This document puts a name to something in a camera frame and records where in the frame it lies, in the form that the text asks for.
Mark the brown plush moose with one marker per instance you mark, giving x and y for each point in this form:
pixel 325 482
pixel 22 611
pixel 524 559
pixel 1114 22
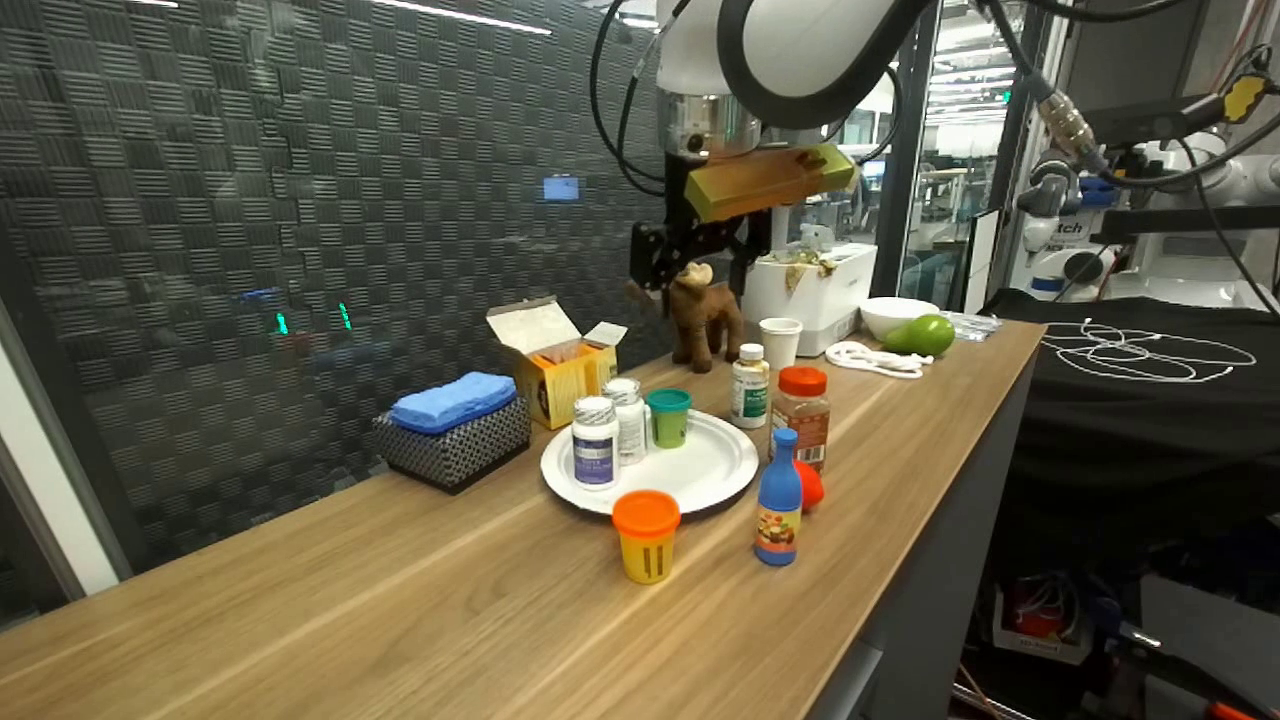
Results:
pixel 701 321

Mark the blue sponge on grey box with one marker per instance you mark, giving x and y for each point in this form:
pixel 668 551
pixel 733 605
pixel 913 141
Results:
pixel 454 456

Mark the red toy strawberry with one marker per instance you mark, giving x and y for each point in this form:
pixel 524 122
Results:
pixel 814 490

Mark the white pill bottle plain label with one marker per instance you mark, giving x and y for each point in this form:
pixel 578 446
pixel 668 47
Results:
pixel 629 420

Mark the yellow tub orange lid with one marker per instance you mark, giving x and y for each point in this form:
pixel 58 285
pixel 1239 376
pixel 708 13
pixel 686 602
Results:
pixel 646 543

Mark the red white box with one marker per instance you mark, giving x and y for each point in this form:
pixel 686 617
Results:
pixel 1036 617

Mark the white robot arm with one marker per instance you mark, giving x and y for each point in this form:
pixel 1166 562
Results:
pixel 803 52

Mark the blue toy bottle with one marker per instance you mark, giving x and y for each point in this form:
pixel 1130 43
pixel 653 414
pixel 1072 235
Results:
pixel 779 514

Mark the black table cover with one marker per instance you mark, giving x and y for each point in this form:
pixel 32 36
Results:
pixel 1134 441

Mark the white planter appliance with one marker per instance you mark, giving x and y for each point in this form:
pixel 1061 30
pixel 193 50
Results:
pixel 837 297

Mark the yellow plug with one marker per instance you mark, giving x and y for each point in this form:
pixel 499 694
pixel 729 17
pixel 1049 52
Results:
pixel 1242 102

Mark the white pill bottle blue label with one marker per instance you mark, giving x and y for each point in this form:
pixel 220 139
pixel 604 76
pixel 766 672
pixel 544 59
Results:
pixel 592 446

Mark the black monitor panel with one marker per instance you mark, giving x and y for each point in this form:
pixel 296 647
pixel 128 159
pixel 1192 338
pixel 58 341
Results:
pixel 1134 66

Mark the spice jar red lid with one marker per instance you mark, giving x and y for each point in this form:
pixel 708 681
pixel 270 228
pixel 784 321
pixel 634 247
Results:
pixel 805 414

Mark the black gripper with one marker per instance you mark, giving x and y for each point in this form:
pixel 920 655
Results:
pixel 701 243

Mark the white paper plate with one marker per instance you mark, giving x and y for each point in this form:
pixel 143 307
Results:
pixel 705 465

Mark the dried brown leaves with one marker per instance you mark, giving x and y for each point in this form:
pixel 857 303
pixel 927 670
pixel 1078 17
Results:
pixel 803 266

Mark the black metal post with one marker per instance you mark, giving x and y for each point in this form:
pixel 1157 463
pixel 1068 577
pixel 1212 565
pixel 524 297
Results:
pixel 905 200

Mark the white paper cup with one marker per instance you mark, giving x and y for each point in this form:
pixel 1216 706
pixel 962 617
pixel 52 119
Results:
pixel 783 345

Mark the green tub teal lid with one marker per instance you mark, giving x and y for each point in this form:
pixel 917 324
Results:
pixel 668 420

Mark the clear plastic bag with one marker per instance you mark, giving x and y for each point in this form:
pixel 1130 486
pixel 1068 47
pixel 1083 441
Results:
pixel 977 324

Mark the white bowl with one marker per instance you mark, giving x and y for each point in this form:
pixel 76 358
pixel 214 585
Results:
pixel 891 315

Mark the white pill bottle green label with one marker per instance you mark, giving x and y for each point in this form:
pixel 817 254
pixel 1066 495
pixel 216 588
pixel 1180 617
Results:
pixel 748 388

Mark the open yellow cardboard box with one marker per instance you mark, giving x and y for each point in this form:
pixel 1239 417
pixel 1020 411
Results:
pixel 567 381

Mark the blue folded cloth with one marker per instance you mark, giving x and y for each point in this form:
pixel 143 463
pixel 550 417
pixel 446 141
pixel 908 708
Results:
pixel 454 401

